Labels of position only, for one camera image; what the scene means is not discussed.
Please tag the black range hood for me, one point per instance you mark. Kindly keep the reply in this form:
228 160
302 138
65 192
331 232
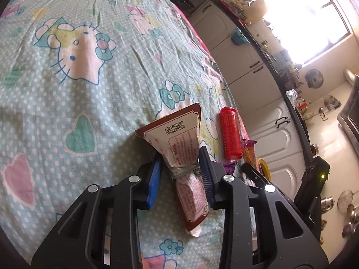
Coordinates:
350 117

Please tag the red labelled bottle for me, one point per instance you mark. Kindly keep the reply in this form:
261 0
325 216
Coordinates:
302 106

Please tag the black kitchen countertop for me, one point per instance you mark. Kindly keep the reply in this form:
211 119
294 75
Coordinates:
297 117

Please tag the yellow rimmed bin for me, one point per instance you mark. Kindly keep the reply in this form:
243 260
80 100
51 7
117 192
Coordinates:
265 168

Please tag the grey green rubber band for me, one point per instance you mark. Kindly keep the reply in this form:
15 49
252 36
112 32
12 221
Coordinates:
182 171

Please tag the aluminium exhaust duct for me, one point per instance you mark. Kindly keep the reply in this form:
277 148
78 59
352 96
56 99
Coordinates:
350 77

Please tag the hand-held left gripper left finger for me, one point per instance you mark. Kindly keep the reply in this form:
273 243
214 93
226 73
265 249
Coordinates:
154 185

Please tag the wall utensil rack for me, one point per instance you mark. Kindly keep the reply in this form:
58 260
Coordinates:
331 106

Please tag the white kitchen base cabinets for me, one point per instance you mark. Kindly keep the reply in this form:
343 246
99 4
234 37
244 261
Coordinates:
252 89

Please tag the steel cup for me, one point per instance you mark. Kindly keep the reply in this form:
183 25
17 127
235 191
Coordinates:
327 204

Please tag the hanging metal strainers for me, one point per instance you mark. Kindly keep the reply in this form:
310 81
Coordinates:
349 210

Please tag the red cylindrical can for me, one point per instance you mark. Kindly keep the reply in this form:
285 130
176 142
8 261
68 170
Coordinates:
231 134

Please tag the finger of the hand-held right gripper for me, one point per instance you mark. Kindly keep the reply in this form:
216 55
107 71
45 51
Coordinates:
252 173

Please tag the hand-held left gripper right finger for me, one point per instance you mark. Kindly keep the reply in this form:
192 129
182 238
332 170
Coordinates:
206 173

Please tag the orange snack packet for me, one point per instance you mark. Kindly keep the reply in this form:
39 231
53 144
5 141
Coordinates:
249 151

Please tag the dark lidded jar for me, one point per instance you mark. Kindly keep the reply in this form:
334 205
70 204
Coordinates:
314 149

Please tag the kitchen window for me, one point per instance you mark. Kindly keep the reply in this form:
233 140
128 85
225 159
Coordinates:
308 16

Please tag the blue hanging basket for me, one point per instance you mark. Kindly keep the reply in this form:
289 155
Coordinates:
239 37

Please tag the clear crumpled plastic bag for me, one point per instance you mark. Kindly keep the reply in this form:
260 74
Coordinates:
291 94

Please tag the red white paper carton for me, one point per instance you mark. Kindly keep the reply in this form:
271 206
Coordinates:
179 134

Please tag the teal storage organiser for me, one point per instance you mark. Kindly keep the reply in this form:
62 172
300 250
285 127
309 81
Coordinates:
280 60

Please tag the small grey fan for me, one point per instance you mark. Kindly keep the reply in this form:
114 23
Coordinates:
314 78

